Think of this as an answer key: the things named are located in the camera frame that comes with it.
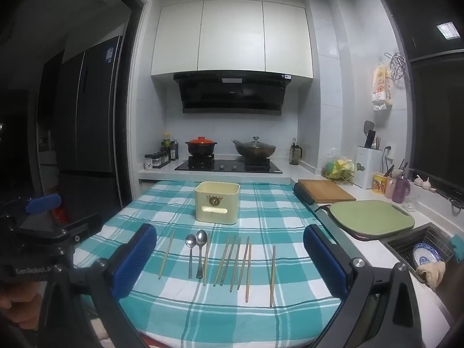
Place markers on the plastic bag of yellow-green items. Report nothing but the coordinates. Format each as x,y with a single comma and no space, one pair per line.
339,169

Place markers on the dark water pitcher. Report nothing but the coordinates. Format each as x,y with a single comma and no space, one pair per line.
294,153

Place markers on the grey spatula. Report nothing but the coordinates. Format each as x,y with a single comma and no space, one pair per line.
368,127

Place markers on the clear drinking glass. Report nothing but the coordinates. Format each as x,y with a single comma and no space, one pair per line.
409,203

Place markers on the green cutting board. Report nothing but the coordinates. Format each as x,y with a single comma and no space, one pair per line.
371,216

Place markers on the hanging printed food bag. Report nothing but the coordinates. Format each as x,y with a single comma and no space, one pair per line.
381,87

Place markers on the pink bottle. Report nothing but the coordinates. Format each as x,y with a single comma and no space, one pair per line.
400,190

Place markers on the hanging metal steamer rack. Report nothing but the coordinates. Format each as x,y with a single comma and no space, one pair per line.
397,66

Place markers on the wok with glass lid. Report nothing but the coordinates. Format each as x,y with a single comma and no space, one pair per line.
255,148

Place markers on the steel sink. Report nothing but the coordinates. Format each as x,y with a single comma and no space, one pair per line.
406,243

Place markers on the small metal spoon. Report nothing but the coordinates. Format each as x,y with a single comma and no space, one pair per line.
190,241

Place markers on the wooden cutting board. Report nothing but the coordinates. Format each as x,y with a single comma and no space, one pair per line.
326,191

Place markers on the white wall outlet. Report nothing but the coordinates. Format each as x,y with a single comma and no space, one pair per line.
389,152

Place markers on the green-capped sauce bottle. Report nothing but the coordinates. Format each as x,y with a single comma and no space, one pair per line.
166,148

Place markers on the teal plaid tablecloth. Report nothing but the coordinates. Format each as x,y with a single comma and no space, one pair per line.
253,311

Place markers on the black gas cooktop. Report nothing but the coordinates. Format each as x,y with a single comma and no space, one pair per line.
228,166

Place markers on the dark grey tray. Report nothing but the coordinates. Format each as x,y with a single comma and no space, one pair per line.
308,203

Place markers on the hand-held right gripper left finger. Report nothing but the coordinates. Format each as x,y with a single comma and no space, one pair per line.
134,257

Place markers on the black pot with orange lid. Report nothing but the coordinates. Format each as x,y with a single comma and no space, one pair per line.
200,145

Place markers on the row of spice jars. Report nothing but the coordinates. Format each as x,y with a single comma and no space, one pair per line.
156,161

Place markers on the large metal spoon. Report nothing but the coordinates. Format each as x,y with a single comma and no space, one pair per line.
201,237

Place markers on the beige cloth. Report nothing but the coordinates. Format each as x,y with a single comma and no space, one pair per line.
431,273

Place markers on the person's left hand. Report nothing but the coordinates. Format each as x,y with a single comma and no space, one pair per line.
12,302

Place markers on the blue and white plate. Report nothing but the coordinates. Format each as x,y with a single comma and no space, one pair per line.
427,256

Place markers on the dark sauce bottle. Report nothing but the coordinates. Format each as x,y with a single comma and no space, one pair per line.
174,151

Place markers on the cream utensil holder box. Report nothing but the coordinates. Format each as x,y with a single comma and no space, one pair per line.
216,205

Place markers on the white knife block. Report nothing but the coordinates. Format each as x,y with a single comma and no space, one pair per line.
368,168

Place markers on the garlic bulbs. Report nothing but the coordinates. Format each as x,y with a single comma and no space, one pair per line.
423,182

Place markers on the dark window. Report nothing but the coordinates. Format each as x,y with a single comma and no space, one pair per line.
435,116

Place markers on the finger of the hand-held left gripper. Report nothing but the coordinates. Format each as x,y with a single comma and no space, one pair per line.
43,203
79,226

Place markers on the black range hood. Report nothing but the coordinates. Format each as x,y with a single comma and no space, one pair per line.
232,92

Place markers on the white wall cabinet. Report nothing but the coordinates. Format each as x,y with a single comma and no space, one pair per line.
232,36

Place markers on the yellow printed cup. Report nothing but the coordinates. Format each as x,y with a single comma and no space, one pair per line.
380,183

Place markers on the dark refrigerator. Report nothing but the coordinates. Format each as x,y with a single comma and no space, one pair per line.
90,108

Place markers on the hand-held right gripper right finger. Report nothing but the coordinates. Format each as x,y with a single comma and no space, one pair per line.
322,264

